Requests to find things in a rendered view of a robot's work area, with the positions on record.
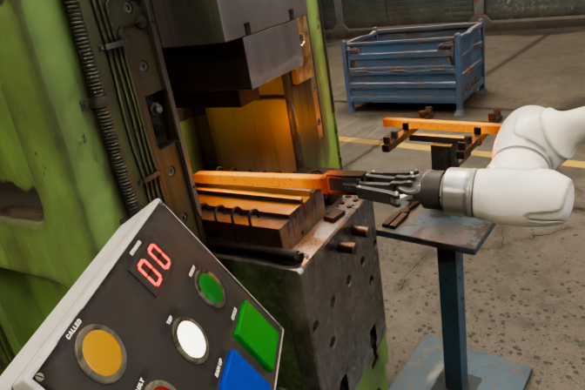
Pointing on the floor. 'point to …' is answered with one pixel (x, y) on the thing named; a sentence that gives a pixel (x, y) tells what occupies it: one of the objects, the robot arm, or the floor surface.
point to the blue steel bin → (416, 64)
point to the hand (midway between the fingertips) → (346, 182)
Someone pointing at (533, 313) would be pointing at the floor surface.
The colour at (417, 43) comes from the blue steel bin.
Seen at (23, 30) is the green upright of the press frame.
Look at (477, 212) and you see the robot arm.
